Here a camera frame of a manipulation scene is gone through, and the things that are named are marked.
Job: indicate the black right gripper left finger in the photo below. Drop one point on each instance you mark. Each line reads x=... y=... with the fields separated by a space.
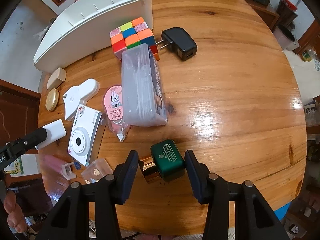
x=69 y=218

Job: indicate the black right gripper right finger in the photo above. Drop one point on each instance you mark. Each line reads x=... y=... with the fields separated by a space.
x=254 y=218

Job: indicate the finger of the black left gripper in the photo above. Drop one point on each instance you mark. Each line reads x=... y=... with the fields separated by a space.
x=13 y=150

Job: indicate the clear sticker decorated box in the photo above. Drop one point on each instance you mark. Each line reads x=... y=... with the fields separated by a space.
x=96 y=170

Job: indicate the white compact camera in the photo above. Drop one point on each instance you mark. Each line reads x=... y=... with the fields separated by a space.
x=86 y=134

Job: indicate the green and gold bottle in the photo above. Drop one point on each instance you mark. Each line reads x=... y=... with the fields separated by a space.
x=165 y=163

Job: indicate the clear plastic floss box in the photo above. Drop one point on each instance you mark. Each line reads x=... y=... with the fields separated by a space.
x=143 y=100

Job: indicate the white power adapter charger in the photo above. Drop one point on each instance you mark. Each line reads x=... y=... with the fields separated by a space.
x=55 y=131

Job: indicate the person's left hand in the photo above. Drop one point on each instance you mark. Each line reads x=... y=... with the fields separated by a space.
x=15 y=217

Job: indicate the white fan-shaped device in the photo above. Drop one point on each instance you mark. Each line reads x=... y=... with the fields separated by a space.
x=79 y=95

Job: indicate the beige rectangular case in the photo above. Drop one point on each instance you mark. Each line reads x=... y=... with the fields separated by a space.
x=56 y=79

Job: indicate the pink correction tape dispenser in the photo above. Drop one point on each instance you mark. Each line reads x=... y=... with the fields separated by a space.
x=113 y=105

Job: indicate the multicolour puzzle cube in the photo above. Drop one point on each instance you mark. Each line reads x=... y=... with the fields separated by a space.
x=132 y=34

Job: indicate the white plastic storage bin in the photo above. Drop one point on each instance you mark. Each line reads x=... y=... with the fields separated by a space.
x=84 y=28

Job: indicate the black wall charger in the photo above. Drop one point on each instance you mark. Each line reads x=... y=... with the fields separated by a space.
x=179 y=42

